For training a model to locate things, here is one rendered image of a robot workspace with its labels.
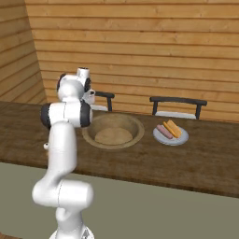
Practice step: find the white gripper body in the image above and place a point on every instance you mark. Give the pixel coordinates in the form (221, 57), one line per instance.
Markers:
(88, 98)

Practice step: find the yellow bun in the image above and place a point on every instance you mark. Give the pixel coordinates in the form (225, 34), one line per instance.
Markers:
(173, 128)

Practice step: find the grey plate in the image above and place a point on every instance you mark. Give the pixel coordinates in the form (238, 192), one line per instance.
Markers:
(174, 140)

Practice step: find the black chair with white seat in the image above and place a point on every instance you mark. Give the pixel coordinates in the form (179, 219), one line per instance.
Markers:
(105, 94)
(177, 100)

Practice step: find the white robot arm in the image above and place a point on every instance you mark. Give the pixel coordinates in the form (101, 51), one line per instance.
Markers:
(62, 146)

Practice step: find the pink sausage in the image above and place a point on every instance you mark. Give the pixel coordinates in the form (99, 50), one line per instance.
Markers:
(164, 132)

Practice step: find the wooden bowl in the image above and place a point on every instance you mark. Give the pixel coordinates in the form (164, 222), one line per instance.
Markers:
(113, 136)

